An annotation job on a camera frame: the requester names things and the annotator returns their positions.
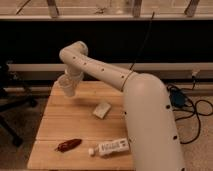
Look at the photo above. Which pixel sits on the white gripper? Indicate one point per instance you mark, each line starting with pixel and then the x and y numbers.
pixel 76 74

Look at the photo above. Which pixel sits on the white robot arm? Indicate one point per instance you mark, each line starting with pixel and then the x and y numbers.
pixel 151 127

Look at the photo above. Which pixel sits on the beige sponge block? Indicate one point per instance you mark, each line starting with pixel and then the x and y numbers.
pixel 101 109

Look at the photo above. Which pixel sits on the red chili pepper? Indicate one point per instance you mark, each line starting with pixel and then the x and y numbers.
pixel 68 145

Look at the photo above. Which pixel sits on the white tube with cap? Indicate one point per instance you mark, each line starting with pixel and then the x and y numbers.
pixel 110 147

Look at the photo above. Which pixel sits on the blue power adapter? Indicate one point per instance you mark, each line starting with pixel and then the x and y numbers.
pixel 177 98

